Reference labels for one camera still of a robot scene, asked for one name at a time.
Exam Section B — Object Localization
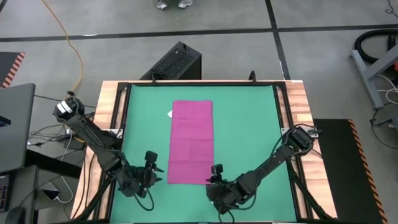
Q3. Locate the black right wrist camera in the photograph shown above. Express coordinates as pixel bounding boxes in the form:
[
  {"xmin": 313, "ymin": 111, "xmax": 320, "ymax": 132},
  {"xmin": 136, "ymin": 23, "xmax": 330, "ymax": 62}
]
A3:
[{"xmin": 210, "ymin": 164, "xmax": 224, "ymax": 184}]

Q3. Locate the white charging cable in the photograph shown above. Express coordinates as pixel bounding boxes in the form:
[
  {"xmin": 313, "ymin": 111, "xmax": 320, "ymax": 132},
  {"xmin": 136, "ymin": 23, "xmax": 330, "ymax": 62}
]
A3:
[{"xmin": 55, "ymin": 175, "xmax": 74, "ymax": 205}]

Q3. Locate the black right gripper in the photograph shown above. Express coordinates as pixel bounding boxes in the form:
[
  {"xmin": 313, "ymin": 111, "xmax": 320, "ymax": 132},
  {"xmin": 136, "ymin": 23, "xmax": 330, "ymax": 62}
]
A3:
[{"xmin": 205, "ymin": 177, "xmax": 242, "ymax": 207}]

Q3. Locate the yellow extension cable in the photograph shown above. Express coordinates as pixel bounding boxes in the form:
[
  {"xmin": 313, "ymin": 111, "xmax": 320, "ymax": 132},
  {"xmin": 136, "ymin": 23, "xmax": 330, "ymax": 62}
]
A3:
[{"xmin": 40, "ymin": 0, "xmax": 85, "ymax": 144}]

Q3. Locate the black metal table frame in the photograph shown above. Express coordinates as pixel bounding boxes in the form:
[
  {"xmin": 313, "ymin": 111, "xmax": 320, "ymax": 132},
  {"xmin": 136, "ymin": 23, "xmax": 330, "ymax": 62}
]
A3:
[{"xmin": 73, "ymin": 80, "xmax": 332, "ymax": 224}]

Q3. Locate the grey metal stand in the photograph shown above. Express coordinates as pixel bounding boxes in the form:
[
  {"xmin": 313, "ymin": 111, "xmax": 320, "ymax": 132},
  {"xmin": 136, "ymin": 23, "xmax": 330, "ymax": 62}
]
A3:
[{"xmin": 350, "ymin": 43, "xmax": 398, "ymax": 109}]

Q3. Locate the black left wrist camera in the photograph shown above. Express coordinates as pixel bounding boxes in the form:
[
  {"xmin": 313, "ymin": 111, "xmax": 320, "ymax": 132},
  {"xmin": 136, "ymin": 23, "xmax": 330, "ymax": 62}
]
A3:
[{"xmin": 144, "ymin": 151, "xmax": 159, "ymax": 170}]

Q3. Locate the black cable bundle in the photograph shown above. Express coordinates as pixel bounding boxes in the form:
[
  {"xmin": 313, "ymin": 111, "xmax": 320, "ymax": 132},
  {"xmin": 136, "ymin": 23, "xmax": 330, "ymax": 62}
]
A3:
[{"xmin": 27, "ymin": 123, "xmax": 90, "ymax": 151}]

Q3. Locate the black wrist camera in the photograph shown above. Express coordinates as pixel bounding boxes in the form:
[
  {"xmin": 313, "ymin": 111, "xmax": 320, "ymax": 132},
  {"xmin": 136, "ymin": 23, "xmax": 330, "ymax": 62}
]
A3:
[
  {"xmin": 144, "ymin": 151, "xmax": 159, "ymax": 170},
  {"xmin": 210, "ymin": 164, "xmax": 224, "ymax": 184}
]

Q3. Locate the black mat orange striped edge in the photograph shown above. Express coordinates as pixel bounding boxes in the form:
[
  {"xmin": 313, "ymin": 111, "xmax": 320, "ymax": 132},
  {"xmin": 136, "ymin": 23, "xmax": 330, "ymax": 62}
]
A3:
[
  {"xmin": 0, "ymin": 52, "xmax": 25, "ymax": 90},
  {"xmin": 312, "ymin": 118, "xmax": 389, "ymax": 224}
]

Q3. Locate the grey laptop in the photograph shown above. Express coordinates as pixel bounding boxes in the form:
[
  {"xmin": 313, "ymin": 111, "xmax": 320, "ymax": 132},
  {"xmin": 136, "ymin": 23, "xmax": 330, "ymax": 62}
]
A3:
[{"xmin": 0, "ymin": 83, "xmax": 37, "ymax": 174}]

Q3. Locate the black floor cable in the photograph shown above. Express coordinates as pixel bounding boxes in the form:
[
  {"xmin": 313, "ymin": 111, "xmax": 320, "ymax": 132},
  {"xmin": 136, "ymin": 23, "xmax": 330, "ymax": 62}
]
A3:
[{"xmin": 369, "ymin": 107, "xmax": 398, "ymax": 150}]

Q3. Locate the person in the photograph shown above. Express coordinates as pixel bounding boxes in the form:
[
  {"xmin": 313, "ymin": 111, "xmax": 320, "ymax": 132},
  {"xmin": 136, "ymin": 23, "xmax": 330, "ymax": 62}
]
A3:
[{"xmin": 156, "ymin": 0, "xmax": 193, "ymax": 10}]

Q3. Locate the pink towel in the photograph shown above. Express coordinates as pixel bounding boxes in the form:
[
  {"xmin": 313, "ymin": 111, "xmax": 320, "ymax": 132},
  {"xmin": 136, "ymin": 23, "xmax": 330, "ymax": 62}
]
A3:
[{"xmin": 167, "ymin": 99, "xmax": 215, "ymax": 185}]

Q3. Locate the black desk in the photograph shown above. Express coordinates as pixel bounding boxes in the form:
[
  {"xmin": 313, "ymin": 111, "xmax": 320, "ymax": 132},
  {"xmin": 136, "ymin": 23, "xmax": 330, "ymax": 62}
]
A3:
[{"xmin": 0, "ymin": 149, "xmax": 83, "ymax": 224}]

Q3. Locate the smartphone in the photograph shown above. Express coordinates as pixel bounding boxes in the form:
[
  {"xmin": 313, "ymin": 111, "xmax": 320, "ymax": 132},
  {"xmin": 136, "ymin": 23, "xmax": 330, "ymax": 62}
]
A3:
[{"xmin": 42, "ymin": 189, "xmax": 62, "ymax": 202}]

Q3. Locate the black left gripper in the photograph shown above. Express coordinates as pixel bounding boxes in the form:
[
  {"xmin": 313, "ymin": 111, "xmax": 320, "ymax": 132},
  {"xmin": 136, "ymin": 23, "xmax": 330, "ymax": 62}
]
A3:
[{"xmin": 137, "ymin": 167, "xmax": 165, "ymax": 191}]

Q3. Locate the black hose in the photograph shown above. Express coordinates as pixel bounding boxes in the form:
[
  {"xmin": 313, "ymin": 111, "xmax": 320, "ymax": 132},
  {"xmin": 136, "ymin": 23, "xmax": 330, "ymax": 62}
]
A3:
[{"xmin": 354, "ymin": 29, "xmax": 398, "ymax": 65}]

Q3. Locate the black computer tower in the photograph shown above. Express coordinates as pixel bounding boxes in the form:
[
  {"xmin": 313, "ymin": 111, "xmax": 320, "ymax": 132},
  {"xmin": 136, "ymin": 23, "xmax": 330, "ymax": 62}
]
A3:
[{"xmin": 139, "ymin": 41, "xmax": 203, "ymax": 81}]

